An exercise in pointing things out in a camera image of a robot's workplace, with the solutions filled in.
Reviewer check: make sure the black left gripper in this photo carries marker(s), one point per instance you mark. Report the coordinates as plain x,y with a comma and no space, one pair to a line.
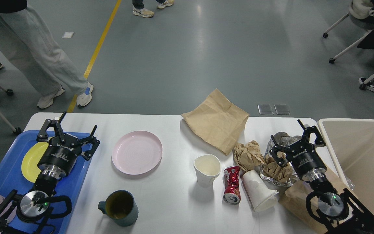
61,155

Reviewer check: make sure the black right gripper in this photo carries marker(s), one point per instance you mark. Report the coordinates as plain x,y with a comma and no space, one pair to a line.
307,160

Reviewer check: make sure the pink plate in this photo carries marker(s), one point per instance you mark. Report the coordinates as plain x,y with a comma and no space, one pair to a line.
137,152

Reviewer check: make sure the brown paper bag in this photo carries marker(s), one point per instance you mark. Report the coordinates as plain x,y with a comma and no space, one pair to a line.
217,121
295,200

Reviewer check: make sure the dark teal mug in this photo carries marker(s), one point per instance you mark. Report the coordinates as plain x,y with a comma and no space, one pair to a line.
121,207

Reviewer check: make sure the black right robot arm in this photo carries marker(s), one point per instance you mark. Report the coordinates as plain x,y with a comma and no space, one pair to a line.
340,213

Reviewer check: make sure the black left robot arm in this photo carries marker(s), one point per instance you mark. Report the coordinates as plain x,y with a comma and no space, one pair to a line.
41,177

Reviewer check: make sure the crumpled silver foil wrapper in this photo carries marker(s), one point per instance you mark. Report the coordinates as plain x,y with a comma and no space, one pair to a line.
283,139

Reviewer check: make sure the crumpled brown paper in foil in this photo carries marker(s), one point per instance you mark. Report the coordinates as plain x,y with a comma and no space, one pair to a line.
273,170

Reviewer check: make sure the right floor outlet cover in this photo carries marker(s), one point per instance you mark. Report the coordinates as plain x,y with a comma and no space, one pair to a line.
282,109

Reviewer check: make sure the floor outlet cover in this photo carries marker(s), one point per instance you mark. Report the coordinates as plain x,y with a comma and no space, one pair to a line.
265,110
282,109

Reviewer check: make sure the left floor outlet cover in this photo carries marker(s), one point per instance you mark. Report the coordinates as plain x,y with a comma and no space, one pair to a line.
265,110

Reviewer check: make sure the crumpled brown paper ball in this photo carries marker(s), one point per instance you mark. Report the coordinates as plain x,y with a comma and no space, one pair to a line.
248,156

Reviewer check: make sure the yellow plate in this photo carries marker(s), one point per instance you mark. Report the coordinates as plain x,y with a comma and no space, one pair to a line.
29,166

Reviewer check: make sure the lying white paper cup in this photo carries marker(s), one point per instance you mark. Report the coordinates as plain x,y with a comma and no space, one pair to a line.
261,197

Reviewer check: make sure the beige plastic bin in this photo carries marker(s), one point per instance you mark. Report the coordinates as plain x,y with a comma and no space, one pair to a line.
350,143

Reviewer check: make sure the crushed red soda can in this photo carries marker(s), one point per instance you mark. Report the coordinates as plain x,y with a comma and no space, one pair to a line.
231,193

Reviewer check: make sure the flat brown paper bag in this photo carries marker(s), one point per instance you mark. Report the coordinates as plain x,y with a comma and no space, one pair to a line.
217,121

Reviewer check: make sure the upright white paper cup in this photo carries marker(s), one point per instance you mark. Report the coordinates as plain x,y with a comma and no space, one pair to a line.
207,168

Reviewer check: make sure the person in grey trousers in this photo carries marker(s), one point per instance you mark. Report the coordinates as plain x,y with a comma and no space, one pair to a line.
27,43

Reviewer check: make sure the white office chair right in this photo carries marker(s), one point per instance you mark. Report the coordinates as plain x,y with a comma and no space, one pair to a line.
361,14

